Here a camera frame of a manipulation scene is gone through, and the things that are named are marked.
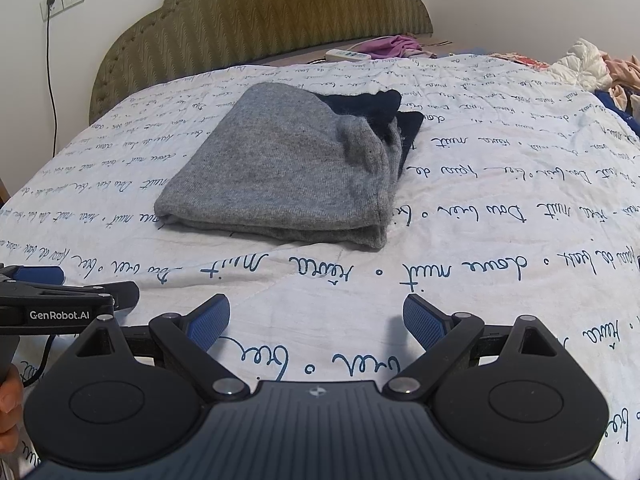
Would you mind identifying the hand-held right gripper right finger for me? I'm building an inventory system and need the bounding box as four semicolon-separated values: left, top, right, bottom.
382;294;564;402

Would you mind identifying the white remote control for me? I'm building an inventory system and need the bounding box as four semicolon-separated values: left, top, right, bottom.
325;48;373;61

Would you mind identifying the black wall cable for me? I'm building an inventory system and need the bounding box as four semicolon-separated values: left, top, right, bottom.
45;0;59;156

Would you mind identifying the purple cloth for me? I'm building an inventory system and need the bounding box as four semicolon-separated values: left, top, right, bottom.
360;35;423;59

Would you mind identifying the olive upholstered headboard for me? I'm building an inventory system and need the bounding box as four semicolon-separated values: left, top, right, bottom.
89;0;433;126

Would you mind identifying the blue cloth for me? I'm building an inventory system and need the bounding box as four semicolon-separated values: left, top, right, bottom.
595;87;640;136

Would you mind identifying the person's left hand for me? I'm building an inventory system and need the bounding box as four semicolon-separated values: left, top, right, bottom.
0;367;24;439

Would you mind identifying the grey sweater with navy sleeves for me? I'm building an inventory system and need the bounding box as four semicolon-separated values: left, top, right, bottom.
154;82;425;251

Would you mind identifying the white script-printed quilt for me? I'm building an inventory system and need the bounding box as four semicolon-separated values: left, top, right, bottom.
0;52;640;480

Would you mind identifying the floral cloth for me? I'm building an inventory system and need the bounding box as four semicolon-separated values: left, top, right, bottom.
500;55;551;69

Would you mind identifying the white crumpled clothing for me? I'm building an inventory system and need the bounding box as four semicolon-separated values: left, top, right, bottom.
550;37;613;93

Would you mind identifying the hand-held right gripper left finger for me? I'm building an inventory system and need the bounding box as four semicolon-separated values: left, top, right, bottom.
70;294;251;404

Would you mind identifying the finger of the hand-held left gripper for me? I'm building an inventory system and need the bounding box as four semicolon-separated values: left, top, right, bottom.
0;264;65;287
0;279;140;311

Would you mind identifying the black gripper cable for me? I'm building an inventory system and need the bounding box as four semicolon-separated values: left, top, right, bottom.
20;335;57;389

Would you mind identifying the pink crumpled clothing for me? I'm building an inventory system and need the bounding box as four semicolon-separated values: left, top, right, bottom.
602;52;640;108

